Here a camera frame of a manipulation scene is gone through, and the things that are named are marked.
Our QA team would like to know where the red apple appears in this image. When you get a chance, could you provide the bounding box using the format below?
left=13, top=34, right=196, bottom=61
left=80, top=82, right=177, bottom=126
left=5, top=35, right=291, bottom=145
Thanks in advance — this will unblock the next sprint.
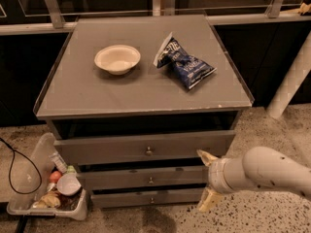
left=49, top=171, right=62, bottom=183

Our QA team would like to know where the black cable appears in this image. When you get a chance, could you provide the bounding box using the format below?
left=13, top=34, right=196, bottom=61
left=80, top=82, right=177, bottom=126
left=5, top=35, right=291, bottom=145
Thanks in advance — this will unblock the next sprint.
left=0, top=137, right=43, bottom=195

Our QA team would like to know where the blue chip bag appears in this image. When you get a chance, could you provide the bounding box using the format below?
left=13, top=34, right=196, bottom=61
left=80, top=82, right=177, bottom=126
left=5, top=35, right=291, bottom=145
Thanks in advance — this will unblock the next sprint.
left=154, top=32, right=216, bottom=90

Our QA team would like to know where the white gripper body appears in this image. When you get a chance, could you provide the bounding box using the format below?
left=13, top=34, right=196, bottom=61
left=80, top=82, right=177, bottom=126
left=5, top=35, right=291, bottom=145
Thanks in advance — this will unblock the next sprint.
left=208, top=158, right=234, bottom=194

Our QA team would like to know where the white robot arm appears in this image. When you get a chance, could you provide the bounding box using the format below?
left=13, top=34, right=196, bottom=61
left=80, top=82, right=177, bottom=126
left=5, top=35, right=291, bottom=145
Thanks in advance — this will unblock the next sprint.
left=197, top=33, right=311, bottom=212

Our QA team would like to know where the grey bottom drawer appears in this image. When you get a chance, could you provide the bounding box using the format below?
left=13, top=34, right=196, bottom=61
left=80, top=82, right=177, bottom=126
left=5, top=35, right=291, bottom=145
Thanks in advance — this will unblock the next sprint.
left=90, top=187, right=203, bottom=208

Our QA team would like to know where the yellow snack wrapper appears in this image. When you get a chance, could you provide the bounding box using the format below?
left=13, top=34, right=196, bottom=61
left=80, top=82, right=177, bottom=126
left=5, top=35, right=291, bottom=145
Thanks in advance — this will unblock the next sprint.
left=32, top=191, right=61, bottom=209

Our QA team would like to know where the clear plastic bin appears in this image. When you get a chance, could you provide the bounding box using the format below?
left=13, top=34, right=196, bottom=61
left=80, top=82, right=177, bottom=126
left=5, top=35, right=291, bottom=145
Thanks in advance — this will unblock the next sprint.
left=7, top=133, right=88, bottom=220

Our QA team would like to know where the metal railing frame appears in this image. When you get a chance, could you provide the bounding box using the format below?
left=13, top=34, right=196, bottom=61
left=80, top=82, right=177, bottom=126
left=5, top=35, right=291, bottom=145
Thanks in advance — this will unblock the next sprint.
left=0, top=0, right=310, bottom=36

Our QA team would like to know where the grey drawer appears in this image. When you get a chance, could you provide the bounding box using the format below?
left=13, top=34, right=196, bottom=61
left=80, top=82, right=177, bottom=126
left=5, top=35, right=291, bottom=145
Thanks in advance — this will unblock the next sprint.
left=54, top=130, right=235, bottom=165
left=77, top=165, right=208, bottom=190
left=90, top=187, right=203, bottom=208

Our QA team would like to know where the white tube bottle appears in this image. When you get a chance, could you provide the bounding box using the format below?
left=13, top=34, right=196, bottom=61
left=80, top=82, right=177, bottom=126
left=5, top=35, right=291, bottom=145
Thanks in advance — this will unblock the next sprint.
left=50, top=152, right=67, bottom=174

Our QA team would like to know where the white paper bowl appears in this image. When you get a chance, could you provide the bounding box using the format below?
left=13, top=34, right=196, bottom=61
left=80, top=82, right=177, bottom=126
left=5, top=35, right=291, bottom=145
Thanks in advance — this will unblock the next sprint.
left=94, top=45, right=141, bottom=75

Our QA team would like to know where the small white bowl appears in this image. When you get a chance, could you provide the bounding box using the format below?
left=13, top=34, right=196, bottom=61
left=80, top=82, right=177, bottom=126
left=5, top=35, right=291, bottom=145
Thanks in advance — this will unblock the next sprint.
left=56, top=173, right=81, bottom=196

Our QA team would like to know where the grey drawer cabinet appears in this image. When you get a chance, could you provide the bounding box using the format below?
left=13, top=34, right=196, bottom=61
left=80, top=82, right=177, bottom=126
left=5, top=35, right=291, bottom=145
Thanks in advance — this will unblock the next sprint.
left=34, top=16, right=253, bottom=195

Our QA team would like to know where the grey top drawer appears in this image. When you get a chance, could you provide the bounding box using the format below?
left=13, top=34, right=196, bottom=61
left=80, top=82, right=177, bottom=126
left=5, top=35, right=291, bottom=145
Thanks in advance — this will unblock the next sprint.
left=54, top=130, right=235, bottom=165

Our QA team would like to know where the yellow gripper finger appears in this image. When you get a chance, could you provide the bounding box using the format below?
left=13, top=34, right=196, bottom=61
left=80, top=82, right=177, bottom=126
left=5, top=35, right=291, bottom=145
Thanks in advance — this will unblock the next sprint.
left=196, top=150, right=218, bottom=166
left=197, top=186, right=223, bottom=213

